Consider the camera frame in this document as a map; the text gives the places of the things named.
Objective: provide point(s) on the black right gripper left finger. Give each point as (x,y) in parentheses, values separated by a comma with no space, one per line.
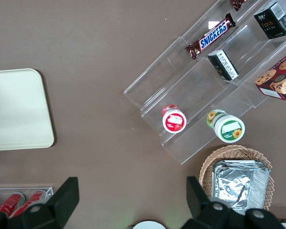
(54,210)

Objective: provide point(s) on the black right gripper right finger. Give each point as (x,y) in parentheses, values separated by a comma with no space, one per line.
(202,210)

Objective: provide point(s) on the light tan wicker basket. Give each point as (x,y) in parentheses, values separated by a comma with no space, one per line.
(228,152)

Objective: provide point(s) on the beige plastic tray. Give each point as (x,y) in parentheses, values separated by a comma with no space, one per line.
(16,109)

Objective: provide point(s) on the clear acrylic bottle rack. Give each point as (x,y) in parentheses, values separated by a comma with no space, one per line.
(49,190)

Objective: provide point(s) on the aluminium foil container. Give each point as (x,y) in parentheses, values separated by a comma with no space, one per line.
(238,188)

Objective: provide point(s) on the green lid yogurt cup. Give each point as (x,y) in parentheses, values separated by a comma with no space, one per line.
(229,128)

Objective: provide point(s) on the red lid yogurt cup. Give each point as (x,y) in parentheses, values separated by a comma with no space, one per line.
(174,121)

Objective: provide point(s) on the clear acrylic step display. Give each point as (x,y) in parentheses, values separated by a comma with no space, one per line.
(162,78)

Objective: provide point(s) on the small black carton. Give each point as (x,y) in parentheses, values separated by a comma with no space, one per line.
(224,65)
(269,23)

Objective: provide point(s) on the red plaid cookie box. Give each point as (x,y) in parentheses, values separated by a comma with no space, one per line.
(278,78)

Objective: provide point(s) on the Snickers chocolate bar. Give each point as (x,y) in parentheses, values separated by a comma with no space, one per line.
(237,3)
(212,35)

